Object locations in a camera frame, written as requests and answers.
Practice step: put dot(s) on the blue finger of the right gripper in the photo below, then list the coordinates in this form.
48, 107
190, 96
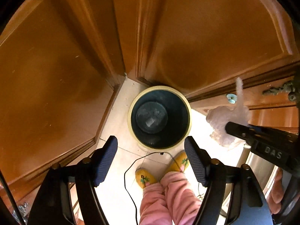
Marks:
253, 131

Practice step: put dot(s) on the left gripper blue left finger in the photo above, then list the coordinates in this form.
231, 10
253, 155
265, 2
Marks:
52, 204

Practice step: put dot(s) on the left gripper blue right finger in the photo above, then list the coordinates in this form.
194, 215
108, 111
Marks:
247, 203

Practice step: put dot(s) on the white plastic bag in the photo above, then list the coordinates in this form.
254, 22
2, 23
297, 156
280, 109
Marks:
220, 116

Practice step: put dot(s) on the round black trash bin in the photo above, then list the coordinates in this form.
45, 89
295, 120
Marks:
159, 118

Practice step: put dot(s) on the person's right hand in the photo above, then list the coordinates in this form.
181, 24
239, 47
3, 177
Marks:
276, 194

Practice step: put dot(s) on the light blue child lock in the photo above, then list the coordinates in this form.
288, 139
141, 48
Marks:
232, 98

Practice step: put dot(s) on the pink trousered right leg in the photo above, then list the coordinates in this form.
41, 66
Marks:
182, 205

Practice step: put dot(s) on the pink trousered leg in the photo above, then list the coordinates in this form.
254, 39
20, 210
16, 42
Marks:
153, 208
182, 205

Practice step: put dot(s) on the right yellow slipper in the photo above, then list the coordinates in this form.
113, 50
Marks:
179, 163

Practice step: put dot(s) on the yellow slipper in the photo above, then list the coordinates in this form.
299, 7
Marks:
179, 163
144, 178

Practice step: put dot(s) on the pink trousered left leg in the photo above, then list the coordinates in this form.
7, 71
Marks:
153, 208

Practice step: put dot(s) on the left yellow slipper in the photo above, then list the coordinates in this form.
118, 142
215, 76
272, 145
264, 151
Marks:
144, 178

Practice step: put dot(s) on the wooden corner cabinet door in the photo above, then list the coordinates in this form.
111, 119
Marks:
198, 45

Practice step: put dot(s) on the wooden left cabinet door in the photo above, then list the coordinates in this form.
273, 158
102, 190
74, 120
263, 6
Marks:
60, 63

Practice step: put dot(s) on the ornate brass drawer handle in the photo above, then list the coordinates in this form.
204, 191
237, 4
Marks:
287, 87

